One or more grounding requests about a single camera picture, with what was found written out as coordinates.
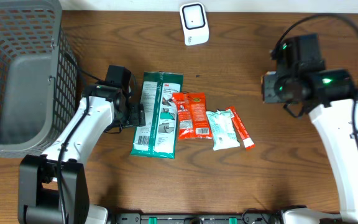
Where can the red Nescafe stick sachet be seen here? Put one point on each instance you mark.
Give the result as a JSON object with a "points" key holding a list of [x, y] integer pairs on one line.
{"points": [[240, 128]]}

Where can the green white 3M package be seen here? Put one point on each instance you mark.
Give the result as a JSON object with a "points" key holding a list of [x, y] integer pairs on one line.
{"points": [[158, 137]]}

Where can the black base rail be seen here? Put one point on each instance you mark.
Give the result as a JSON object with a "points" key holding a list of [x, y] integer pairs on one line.
{"points": [[250, 217]]}

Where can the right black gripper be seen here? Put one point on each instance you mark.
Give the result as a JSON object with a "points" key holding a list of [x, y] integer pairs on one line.
{"points": [[268, 94]]}

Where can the grey plastic mesh basket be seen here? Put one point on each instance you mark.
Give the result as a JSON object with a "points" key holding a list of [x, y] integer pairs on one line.
{"points": [[37, 83]]}

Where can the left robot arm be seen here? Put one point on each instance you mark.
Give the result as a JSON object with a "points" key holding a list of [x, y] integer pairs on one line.
{"points": [[52, 186]]}

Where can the mint green wet wipes pack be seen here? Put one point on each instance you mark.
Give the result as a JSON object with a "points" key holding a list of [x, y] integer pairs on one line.
{"points": [[224, 135]]}

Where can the white barcode scanner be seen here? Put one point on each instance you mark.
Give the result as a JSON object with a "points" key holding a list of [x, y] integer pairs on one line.
{"points": [[194, 23]]}

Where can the red Nescafe coffee pack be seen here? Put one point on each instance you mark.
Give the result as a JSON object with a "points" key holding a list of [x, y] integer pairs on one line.
{"points": [[193, 121]]}

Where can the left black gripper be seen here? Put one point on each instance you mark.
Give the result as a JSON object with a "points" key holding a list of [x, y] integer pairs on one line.
{"points": [[137, 116]]}

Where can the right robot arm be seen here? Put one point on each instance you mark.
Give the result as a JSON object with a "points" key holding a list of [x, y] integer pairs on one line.
{"points": [[327, 98]]}

